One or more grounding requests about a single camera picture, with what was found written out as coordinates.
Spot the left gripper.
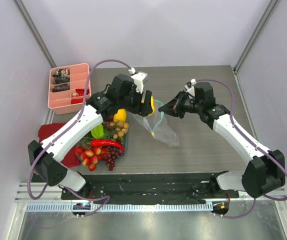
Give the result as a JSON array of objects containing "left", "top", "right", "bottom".
[{"left": 118, "top": 86, "right": 153, "bottom": 117}]

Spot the yellow pear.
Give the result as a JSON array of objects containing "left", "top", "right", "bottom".
[{"left": 148, "top": 96, "right": 155, "bottom": 116}]

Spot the clear zip top bag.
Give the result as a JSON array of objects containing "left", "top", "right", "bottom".
[{"left": 132, "top": 99, "right": 180, "bottom": 148}]

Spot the brown longan bunch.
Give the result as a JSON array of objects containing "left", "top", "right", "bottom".
[{"left": 105, "top": 121, "right": 129, "bottom": 141}]

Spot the green starfruit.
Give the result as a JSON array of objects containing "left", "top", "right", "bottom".
[{"left": 90, "top": 124, "right": 105, "bottom": 139}]

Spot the purple grape bunch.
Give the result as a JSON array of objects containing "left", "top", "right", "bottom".
[{"left": 103, "top": 146, "right": 124, "bottom": 171}]

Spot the red chili pepper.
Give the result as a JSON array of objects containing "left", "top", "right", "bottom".
[{"left": 90, "top": 139, "right": 126, "bottom": 152}]

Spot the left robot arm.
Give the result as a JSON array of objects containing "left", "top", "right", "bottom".
[{"left": 27, "top": 71, "right": 153, "bottom": 200}]

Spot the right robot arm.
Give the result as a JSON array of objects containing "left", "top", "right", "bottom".
[{"left": 158, "top": 79, "right": 286, "bottom": 199}]

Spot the teal food tray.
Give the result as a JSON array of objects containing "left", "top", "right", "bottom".
[{"left": 75, "top": 104, "right": 130, "bottom": 161}]

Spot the yellow lemon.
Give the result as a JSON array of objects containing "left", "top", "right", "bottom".
[{"left": 113, "top": 109, "right": 127, "bottom": 122}]

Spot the pink compartment organizer box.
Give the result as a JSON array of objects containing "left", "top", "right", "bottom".
[{"left": 48, "top": 63, "right": 91, "bottom": 115}]

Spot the red cloth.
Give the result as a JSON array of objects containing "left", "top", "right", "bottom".
[{"left": 38, "top": 123, "right": 81, "bottom": 168}]

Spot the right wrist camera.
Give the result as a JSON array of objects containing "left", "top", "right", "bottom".
[{"left": 184, "top": 78, "right": 197, "bottom": 98}]

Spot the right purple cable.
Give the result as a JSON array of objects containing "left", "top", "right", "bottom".
[{"left": 194, "top": 78, "right": 287, "bottom": 219}]

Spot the purple cable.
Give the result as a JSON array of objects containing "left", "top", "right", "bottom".
[
  {"left": 27, "top": 58, "right": 134, "bottom": 217},
  {"left": 194, "top": 78, "right": 287, "bottom": 219}
]

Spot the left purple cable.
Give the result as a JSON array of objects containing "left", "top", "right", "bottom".
[{"left": 27, "top": 58, "right": 134, "bottom": 217}]

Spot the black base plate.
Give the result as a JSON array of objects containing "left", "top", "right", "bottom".
[{"left": 58, "top": 171, "right": 240, "bottom": 204}]

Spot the white cable duct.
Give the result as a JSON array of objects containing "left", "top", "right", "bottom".
[{"left": 25, "top": 202, "right": 213, "bottom": 213}]

